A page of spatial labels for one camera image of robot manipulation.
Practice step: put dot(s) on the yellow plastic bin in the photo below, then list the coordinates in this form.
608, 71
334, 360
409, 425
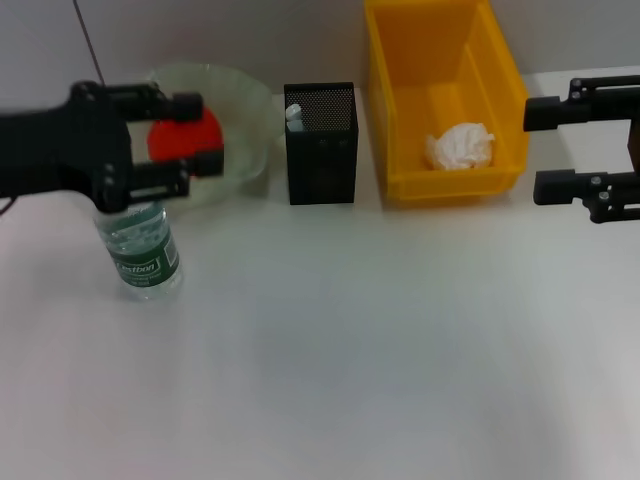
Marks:
400, 100

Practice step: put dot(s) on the wavy green glass fruit plate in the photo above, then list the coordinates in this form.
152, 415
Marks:
245, 115

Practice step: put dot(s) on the black mesh pen holder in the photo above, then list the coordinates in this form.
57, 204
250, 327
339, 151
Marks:
325, 160

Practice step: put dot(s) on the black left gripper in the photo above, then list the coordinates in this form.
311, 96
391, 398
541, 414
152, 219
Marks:
60, 150

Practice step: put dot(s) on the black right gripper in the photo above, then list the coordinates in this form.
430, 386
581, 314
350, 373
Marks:
635, 145

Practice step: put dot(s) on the grey marker pen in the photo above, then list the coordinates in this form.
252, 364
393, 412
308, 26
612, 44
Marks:
294, 117

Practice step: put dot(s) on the white paper ball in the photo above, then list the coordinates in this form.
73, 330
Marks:
462, 147

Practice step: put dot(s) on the red tomato-shaped toy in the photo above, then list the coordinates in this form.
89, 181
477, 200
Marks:
175, 140

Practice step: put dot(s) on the clear green-label water bottle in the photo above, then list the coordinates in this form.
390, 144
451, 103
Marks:
145, 255

